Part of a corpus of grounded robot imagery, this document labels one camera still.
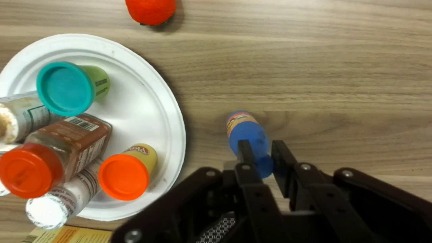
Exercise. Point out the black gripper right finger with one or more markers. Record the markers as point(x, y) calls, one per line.
point(328, 202)

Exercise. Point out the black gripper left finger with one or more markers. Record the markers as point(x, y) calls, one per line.
point(254, 202)

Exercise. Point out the blue bottle orange label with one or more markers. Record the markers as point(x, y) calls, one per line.
point(250, 135)

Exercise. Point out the yellow tub orange lid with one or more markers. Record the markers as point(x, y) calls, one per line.
point(126, 172)

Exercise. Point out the spice jar orange lid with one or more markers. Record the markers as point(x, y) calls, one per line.
point(68, 143)

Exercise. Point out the orange plush ball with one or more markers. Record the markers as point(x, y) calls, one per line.
point(150, 9)

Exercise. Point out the small tub teal lid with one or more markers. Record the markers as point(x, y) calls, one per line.
point(68, 87)

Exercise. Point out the pill bottle dark blue label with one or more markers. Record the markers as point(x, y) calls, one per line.
point(3, 190)

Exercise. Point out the white paper plate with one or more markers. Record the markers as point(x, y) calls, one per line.
point(139, 108)

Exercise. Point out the open yellow cardboard box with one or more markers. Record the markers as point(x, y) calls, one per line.
point(68, 234)

